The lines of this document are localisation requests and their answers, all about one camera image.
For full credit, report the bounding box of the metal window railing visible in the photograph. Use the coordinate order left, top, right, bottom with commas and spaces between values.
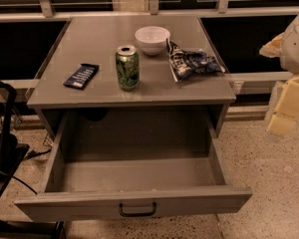
0, 0, 299, 24

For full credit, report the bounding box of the green soda can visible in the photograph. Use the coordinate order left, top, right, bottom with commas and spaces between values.
116, 45, 140, 91

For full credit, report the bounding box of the white ceramic bowl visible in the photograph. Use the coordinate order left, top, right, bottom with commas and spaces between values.
135, 26, 170, 56

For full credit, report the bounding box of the open grey top drawer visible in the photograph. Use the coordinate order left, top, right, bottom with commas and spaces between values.
16, 109, 252, 222

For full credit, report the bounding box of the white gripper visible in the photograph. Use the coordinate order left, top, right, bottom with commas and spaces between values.
259, 14, 299, 136

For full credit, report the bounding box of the black floor cable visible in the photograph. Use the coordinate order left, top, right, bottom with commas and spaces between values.
0, 164, 38, 195

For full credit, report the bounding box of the black drawer handle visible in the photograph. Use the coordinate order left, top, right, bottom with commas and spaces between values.
119, 202, 156, 218

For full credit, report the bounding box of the dark blue snack bar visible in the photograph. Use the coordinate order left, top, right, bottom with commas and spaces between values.
63, 64, 100, 90

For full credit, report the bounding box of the black chair base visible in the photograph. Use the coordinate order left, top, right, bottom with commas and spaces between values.
0, 81, 29, 197

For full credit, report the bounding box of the blue crumpled chip bag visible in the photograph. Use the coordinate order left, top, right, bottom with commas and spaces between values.
166, 39, 225, 82

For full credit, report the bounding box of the grey metal cabinet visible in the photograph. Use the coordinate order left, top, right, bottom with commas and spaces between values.
28, 16, 235, 136

